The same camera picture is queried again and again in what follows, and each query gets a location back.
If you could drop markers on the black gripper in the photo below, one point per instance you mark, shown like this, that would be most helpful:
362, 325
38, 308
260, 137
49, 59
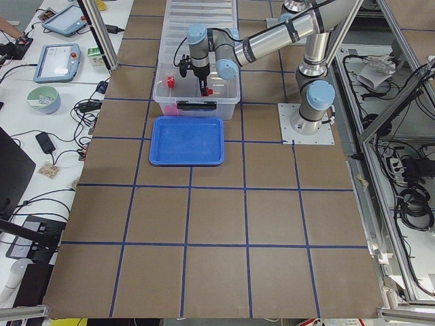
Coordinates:
201, 72

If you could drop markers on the clear plastic box lid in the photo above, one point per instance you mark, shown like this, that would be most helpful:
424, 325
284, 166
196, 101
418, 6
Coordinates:
180, 14

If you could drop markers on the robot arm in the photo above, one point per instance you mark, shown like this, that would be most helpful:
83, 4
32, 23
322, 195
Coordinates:
323, 25

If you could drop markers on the clear plastic storage box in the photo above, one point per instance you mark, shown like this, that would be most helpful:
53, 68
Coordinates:
226, 93

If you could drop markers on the lone red block in box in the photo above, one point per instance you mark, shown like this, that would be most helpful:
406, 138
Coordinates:
170, 81

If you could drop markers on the blue plastic tray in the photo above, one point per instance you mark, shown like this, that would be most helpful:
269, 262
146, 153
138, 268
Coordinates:
184, 141

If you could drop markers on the black power adapter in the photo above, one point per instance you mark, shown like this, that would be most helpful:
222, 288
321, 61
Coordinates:
113, 29
45, 142

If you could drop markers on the green white carton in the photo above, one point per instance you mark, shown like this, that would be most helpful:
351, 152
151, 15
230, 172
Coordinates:
95, 57

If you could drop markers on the blue teach pendant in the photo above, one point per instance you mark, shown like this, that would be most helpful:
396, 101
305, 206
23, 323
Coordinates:
67, 22
57, 63

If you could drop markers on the green blue bowl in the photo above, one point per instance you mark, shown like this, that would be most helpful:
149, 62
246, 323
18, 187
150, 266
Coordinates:
44, 99

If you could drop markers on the black monitor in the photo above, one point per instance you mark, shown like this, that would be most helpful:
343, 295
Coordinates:
16, 172

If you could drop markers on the black box latch handle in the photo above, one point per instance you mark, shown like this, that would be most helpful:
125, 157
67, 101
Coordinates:
204, 106

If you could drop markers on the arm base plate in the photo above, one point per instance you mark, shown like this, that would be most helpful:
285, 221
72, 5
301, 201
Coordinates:
296, 131

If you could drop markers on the left aluminium frame post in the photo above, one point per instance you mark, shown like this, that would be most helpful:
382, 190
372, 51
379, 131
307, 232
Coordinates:
99, 31

